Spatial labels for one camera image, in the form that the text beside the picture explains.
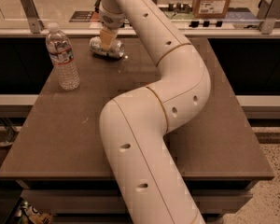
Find right metal glass bracket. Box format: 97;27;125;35
259;0;280;35

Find brown cardboard box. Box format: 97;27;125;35
192;0;231;18

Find left metal glass bracket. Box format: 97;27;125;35
20;0;44;34

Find metal glass bracket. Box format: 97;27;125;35
20;0;44;34
259;0;280;35

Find silver green 7up can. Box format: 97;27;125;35
89;36;124;59

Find clear plastic water bottle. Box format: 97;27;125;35
46;22;80;91

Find snack items under table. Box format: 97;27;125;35
15;201;53;224

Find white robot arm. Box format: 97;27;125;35
99;0;211;224

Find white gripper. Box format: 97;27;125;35
99;5;125;50

